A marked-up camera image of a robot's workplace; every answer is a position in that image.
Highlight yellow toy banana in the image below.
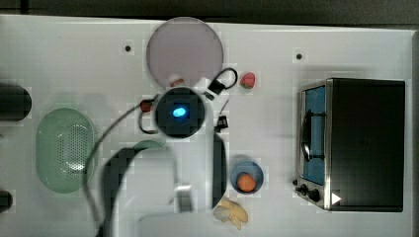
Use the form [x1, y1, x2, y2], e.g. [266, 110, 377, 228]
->
[213, 199, 248, 230]

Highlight orange toy fruit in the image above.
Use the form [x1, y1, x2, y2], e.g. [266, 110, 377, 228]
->
[237, 173, 256, 193]

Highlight blue bowl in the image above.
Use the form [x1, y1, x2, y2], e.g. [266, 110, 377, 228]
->
[229, 160, 264, 195]

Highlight lilac round plate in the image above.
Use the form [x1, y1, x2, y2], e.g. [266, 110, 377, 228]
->
[146, 17, 223, 88]

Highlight red toy strawberry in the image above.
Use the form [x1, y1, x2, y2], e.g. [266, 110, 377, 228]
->
[139, 100, 153, 113]

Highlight dark grey cylinder cup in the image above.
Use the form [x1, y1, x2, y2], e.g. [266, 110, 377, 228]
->
[0, 190, 13, 212]

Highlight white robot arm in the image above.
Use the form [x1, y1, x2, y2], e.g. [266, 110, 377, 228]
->
[100, 87, 229, 237]

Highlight green mug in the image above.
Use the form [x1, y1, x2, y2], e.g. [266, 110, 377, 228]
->
[132, 139, 163, 150]

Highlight black round pan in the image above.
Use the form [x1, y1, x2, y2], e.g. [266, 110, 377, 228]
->
[0, 84, 32, 121]

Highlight red ketchup bottle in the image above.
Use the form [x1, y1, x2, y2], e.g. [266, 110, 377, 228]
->
[169, 78, 185, 87]

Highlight black toaster oven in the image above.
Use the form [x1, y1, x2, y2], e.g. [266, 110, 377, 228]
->
[293, 78, 406, 212]

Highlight green oval strainer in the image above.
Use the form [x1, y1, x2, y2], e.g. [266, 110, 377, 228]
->
[36, 108, 96, 194]

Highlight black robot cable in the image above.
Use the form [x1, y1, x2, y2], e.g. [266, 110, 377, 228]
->
[82, 67, 239, 237]

